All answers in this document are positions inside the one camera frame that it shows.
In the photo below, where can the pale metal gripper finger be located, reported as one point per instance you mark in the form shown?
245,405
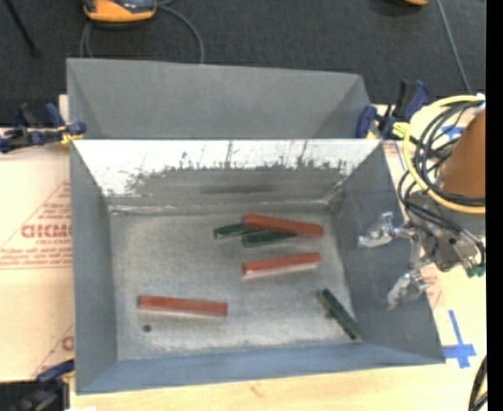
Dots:
405,287
377,234

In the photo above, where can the dark green flat block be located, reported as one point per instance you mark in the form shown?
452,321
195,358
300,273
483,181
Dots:
264,239
341,315
229,230

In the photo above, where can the red-brown flat block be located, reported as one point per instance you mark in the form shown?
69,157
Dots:
182,306
283,225
281,264

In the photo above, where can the grey metal bin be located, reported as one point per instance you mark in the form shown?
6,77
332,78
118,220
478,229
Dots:
217,272

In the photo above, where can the brown cardboard board red print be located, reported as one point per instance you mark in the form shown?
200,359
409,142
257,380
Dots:
28,281

